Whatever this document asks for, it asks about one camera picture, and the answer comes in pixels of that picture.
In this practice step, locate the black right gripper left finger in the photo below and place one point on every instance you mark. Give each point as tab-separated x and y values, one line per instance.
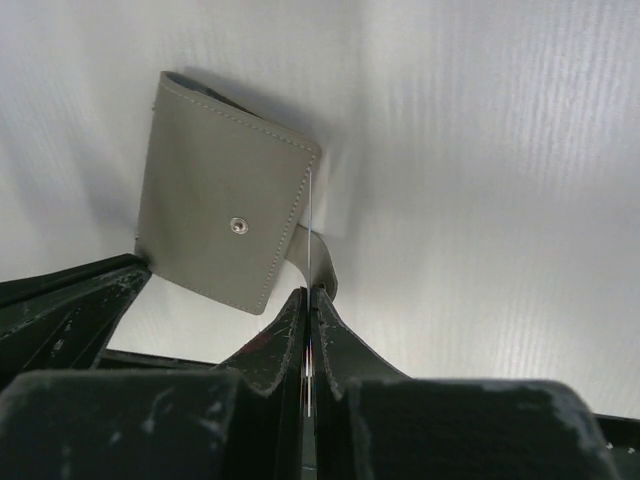
239	420

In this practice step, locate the black VIP credit card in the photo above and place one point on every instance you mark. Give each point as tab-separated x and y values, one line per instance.
309	353

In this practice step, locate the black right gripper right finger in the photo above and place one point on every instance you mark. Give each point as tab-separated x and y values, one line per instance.
374	422

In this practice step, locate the grey leather card holder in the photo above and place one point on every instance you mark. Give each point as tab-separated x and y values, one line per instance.
223	198

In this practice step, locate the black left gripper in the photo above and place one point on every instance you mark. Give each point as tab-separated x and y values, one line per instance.
65	320

